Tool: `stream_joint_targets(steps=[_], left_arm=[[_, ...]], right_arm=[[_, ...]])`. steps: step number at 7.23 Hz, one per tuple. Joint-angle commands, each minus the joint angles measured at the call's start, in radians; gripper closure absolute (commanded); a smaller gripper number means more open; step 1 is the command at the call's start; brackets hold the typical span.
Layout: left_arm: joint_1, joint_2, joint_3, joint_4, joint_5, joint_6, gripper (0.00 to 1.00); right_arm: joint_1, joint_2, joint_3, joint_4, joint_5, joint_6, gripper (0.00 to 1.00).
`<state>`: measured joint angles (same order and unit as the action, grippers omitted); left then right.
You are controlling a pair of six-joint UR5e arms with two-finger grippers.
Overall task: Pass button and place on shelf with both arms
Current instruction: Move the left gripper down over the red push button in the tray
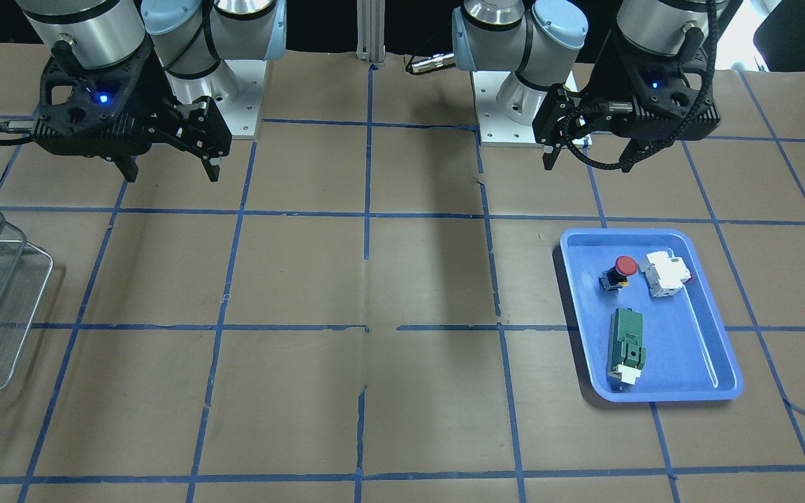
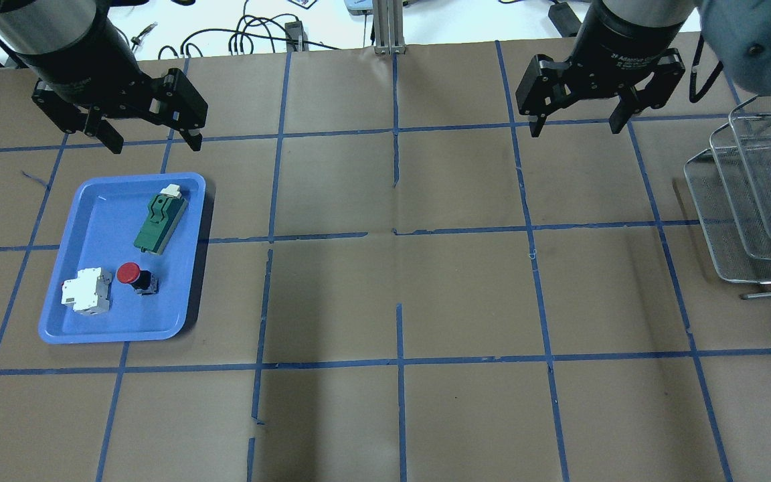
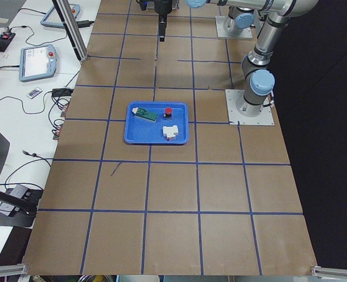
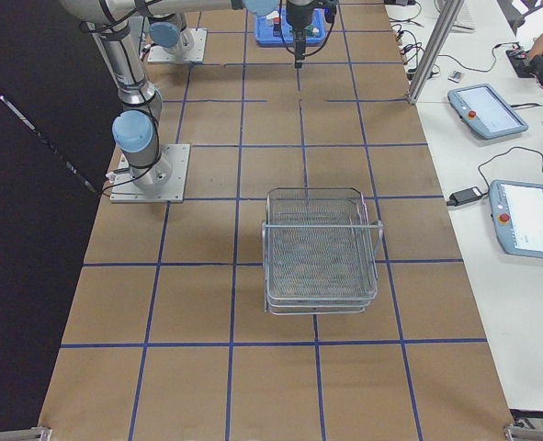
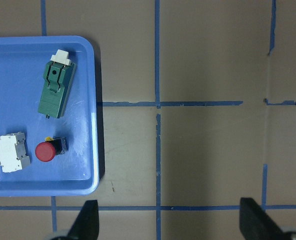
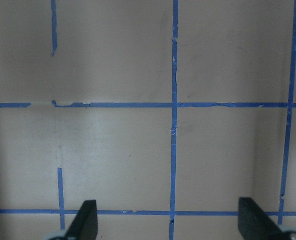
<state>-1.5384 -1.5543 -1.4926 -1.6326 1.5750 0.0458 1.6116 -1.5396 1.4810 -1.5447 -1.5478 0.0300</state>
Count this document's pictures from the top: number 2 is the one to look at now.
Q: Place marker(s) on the aluminium frame post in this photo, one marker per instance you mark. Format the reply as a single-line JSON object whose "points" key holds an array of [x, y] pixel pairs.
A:
{"points": [[388, 27]]}

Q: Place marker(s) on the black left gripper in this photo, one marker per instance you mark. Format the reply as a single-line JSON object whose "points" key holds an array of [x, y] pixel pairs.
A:
{"points": [[76, 65]]}

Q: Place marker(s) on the red emergency stop button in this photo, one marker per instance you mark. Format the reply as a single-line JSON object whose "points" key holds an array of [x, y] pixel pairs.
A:
{"points": [[143, 282]]}

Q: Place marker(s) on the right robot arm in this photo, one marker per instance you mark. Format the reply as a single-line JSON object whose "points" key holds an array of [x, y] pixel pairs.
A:
{"points": [[737, 32]]}

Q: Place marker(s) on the black power adapter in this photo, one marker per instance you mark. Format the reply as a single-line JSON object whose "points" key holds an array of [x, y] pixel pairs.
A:
{"points": [[564, 19]]}

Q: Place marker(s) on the white circuit breaker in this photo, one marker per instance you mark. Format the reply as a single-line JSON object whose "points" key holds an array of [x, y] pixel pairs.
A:
{"points": [[88, 293]]}

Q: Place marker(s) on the blue plastic tray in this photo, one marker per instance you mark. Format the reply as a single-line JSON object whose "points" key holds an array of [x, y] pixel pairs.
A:
{"points": [[105, 217]]}

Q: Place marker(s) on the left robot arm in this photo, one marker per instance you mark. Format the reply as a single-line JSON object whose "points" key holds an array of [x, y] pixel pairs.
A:
{"points": [[61, 30]]}

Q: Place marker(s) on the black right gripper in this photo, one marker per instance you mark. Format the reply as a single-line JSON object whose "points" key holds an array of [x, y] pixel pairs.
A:
{"points": [[621, 52]]}

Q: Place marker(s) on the green white switch module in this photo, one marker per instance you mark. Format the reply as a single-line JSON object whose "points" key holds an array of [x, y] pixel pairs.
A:
{"points": [[164, 212]]}

